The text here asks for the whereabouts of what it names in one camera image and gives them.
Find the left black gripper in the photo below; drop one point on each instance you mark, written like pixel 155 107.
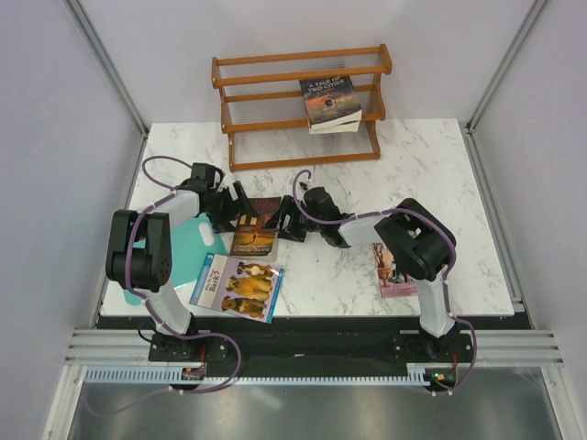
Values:
pixel 237 209

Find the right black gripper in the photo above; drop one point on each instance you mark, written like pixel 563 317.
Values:
pixel 290 208

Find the Kate DiCamillo dark book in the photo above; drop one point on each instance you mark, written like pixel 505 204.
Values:
pixel 250 241

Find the Jane Eyre blue book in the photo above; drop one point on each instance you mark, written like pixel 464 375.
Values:
pixel 349 127

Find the A Tale of Two Cities book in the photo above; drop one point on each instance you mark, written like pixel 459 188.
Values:
pixel 330 101

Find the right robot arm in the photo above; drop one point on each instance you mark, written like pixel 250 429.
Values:
pixel 423 250

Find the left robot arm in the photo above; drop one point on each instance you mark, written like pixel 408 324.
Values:
pixel 139 251

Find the teal plastic file folder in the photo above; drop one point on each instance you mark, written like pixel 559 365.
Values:
pixel 191 242

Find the Why Do Dogs Bark book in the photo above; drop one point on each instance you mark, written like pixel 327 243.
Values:
pixel 235 286

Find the wooden three-tier shelf rack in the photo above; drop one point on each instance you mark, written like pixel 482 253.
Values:
pixel 262 93

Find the Taming of the Shrew book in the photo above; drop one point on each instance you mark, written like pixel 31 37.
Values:
pixel 392 282

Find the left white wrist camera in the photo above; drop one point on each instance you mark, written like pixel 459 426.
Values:
pixel 225 184

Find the light blue cable duct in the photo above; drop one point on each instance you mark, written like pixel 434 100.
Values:
pixel 406 375

